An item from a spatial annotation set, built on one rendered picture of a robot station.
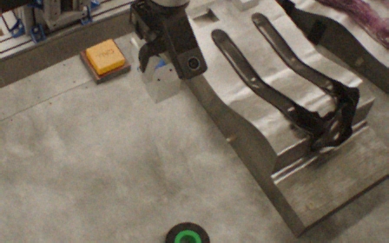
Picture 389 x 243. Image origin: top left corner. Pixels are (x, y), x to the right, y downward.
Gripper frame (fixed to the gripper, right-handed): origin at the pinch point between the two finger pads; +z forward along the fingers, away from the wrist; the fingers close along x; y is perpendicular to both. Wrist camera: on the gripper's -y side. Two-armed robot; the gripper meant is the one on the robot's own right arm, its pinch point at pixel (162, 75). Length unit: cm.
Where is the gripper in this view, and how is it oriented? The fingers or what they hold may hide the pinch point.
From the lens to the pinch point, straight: 106.8
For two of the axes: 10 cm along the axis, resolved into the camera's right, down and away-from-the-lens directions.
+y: -5.1, -7.5, 4.1
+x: -8.5, 4.0, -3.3
